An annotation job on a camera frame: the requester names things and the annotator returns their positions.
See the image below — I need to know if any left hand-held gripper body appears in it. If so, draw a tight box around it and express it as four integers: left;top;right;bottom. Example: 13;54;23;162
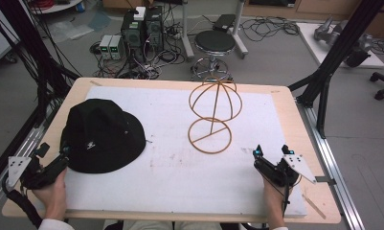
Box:
7;149;70;190

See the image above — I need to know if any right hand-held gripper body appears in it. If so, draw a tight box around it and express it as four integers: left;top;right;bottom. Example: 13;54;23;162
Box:
253;152;318;188

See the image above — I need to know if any black bucket hat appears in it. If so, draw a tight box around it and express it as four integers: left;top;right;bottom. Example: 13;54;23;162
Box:
59;98;147;174

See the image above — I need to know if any golden wire hat stand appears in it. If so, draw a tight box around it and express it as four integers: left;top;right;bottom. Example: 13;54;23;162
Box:
187;75;243;155

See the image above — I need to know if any person's left hand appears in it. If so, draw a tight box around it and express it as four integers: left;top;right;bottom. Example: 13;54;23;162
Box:
31;168;68;222

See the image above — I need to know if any person's right hand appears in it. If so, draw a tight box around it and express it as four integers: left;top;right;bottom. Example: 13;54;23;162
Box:
261;174;293;230

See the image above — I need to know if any thin wooden stick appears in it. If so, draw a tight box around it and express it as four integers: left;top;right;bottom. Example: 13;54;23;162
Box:
302;194;328;220

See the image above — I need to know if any white foam mat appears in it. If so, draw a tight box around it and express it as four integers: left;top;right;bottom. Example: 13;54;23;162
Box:
64;85;308;219

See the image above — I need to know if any white platform board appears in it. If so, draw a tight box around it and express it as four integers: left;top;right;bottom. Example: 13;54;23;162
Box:
296;21;384;70

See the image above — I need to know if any white power supply unit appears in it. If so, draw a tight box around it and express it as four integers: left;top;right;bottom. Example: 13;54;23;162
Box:
99;34;113;60
109;34;125;60

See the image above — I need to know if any black office chair base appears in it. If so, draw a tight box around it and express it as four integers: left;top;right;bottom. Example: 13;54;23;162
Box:
369;71;384;102

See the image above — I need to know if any black round stool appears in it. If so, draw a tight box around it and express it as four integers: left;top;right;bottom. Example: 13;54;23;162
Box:
191;30;237;82

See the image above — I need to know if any clear plastic sheet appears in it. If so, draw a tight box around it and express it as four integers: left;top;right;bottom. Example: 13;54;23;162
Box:
47;19;96;43

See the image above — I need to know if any flat black box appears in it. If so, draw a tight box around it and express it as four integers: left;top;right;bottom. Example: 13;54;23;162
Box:
212;13;237;34

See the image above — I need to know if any black computer tower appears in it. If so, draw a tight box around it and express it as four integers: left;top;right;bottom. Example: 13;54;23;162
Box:
120;11;147;63
144;5;165;55

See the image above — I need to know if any white metal stand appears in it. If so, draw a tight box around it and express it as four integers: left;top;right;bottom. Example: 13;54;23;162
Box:
179;0;250;62

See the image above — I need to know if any small white box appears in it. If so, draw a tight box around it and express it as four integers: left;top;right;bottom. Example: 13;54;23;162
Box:
133;6;147;22

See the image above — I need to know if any aluminium rail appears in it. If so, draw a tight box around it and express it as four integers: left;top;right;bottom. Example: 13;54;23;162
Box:
295;97;368;230
0;106;58;219

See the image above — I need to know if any thin black cable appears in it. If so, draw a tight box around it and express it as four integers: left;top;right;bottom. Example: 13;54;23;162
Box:
281;183;292;219

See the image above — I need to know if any black braided cable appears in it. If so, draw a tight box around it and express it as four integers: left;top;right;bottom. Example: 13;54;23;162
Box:
1;172;44;230

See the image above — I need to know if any black metal frame post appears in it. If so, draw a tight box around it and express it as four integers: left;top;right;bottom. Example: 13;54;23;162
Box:
0;0;82;128
287;0;384;140

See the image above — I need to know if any tangle of floor cables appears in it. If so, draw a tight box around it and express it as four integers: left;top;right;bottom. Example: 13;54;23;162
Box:
89;41;188;81

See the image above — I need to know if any tangle of black cables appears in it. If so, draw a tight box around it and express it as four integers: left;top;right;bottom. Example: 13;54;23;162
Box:
239;14;301;43

